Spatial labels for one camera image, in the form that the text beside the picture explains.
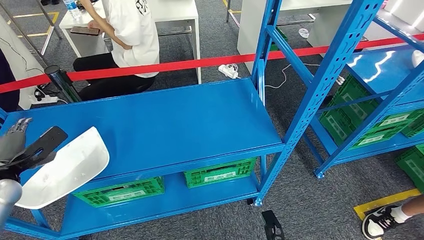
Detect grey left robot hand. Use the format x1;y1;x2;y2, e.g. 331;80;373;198
0;117;57;169

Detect white curved plastic part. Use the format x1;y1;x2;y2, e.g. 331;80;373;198
14;126;111;210
410;49;424;69

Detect dark smartphone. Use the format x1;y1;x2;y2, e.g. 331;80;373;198
70;25;101;37

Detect blue metal shelf rack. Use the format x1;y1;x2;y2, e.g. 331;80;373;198
0;0;387;240
303;16;424;180

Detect white power strip black plugs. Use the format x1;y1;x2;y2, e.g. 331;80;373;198
28;86;60;106

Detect red barrier belt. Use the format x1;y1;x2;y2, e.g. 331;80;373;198
67;34;424;82
0;73;51;95

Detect white partition panel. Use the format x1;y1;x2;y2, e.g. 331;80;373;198
0;14;46;111

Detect green plastic crate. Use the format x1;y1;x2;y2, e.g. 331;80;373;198
400;114;424;139
331;74;424;133
72;176;166;209
183;157;258;189
318;107;405;150
394;144;424;194
268;28;288;53

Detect clear water bottle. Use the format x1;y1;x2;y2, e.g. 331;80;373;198
62;0;82;21

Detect person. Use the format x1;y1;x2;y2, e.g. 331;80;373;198
72;0;161;102
361;195;424;240

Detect white desk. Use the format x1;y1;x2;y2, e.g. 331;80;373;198
58;0;202;85
236;0;354;75

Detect black and white sneaker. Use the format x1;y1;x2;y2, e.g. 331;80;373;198
361;204;403;240

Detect black stanchion post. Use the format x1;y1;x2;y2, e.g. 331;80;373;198
44;64;83;104

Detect steel table frame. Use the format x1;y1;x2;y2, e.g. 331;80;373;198
0;0;63;67

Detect black robot torso bracket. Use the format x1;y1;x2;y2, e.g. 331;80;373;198
261;210;286;240

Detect white cable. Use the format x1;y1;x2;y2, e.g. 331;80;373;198
264;62;322;90

